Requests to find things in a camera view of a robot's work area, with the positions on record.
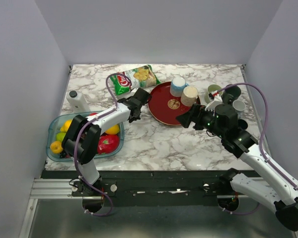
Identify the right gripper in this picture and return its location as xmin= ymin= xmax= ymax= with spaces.
xmin=175 ymin=103 xmax=225 ymax=138

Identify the light green mug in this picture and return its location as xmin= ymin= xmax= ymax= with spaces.
xmin=204 ymin=84 xmax=221 ymax=104

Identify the dark teal mug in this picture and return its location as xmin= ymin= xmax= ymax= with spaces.
xmin=222 ymin=86 xmax=241 ymax=105

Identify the grey-blue textured mug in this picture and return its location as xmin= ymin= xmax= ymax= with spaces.
xmin=232 ymin=100 xmax=246 ymax=118

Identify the dark blue glazed mug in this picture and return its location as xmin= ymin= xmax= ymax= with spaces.
xmin=238 ymin=119 xmax=248 ymax=130

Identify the brown striped stoneware mug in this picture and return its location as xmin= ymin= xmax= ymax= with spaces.
xmin=197 ymin=97 xmax=205 ymax=105

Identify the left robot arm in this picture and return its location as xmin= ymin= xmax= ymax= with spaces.
xmin=62 ymin=88 xmax=152 ymax=196

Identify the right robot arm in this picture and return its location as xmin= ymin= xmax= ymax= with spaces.
xmin=176 ymin=104 xmax=298 ymax=232

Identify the light blue mug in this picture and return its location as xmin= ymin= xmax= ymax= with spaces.
xmin=170 ymin=77 xmax=189 ymax=97

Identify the green chips bag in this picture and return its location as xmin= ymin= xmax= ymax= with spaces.
xmin=110 ymin=64 xmax=161 ymax=96

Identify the round red lacquer tray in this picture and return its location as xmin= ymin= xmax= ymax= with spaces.
xmin=148 ymin=81 xmax=191 ymax=126

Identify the yellow lemon toy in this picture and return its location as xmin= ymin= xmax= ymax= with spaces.
xmin=60 ymin=120 xmax=72 ymax=133
xmin=105 ymin=124 xmax=120 ymax=135

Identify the clear blue fruit container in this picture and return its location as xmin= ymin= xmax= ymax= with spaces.
xmin=46 ymin=111 xmax=125 ymax=162

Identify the red dragon fruit toy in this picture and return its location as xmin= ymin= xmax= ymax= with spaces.
xmin=97 ymin=134 xmax=120 ymax=154

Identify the white bottle black cap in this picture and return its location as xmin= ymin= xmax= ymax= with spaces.
xmin=66 ymin=90 xmax=90 ymax=113

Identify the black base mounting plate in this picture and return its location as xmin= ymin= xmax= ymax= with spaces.
xmin=42 ymin=171 xmax=240 ymax=211

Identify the green lime toy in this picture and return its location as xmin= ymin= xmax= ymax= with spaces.
xmin=56 ymin=132 xmax=66 ymax=142

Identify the dark grape bunch toy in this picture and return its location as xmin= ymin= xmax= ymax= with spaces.
xmin=59 ymin=152 xmax=71 ymax=159

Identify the yellow orange pepper toy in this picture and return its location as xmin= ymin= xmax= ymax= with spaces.
xmin=50 ymin=141 xmax=63 ymax=154

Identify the cream mug black handle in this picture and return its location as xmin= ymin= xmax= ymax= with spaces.
xmin=181 ymin=86 xmax=198 ymax=107

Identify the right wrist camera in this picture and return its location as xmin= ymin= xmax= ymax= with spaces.
xmin=205 ymin=91 xmax=223 ymax=111

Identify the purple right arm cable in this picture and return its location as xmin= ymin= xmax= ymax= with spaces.
xmin=210 ymin=83 xmax=298 ymax=216

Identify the aluminium frame rail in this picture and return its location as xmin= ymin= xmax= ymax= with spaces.
xmin=29 ymin=177 xmax=264 ymax=199

